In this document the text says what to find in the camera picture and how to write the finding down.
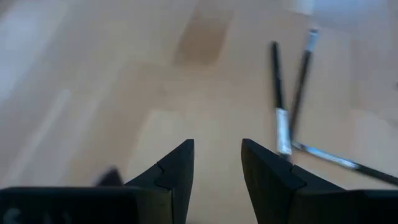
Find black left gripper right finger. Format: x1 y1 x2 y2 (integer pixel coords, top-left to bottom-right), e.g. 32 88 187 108
241 138 398 224

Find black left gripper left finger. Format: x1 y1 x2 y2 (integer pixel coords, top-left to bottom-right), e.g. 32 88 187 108
0 138 195 224

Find black makeup brush silver ferrule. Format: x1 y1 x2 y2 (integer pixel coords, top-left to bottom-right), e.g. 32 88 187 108
269 40 294 158
291 140 398 187
289 27 320 141

